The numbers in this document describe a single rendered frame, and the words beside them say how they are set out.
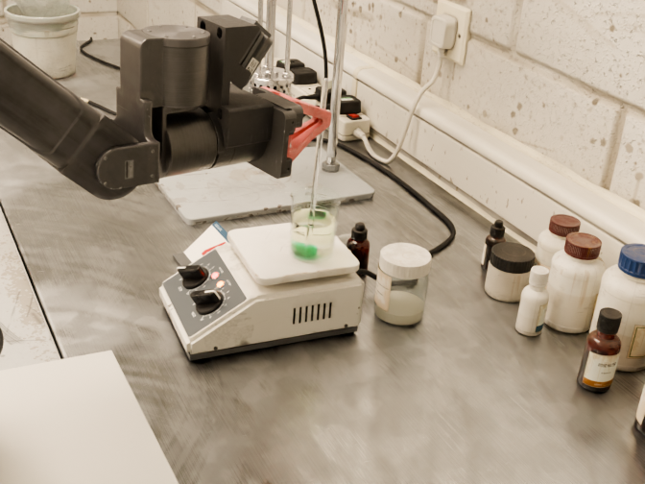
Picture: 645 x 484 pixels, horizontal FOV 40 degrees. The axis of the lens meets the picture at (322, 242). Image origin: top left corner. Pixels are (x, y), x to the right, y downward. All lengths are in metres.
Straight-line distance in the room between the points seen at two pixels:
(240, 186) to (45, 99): 0.66
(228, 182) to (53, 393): 0.54
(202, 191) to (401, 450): 0.59
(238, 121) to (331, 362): 0.30
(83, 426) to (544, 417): 0.45
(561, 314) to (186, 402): 0.44
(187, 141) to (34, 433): 0.30
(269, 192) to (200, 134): 0.54
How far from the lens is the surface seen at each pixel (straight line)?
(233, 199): 1.28
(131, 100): 0.77
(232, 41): 0.78
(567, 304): 1.06
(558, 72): 1.25
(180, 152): 0.77
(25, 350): 0.99
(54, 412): 0.88
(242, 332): 0.94
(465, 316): 1.07
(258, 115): 0.80
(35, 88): 0.70
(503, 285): 1.10
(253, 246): 0.99
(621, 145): 1.16
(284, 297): 0.94
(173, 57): 0.75
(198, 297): 0.95
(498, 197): 1.29
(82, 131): 0.72
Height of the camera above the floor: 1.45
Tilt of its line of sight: 27 degrees down
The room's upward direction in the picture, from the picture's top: 4 degrees clockwise
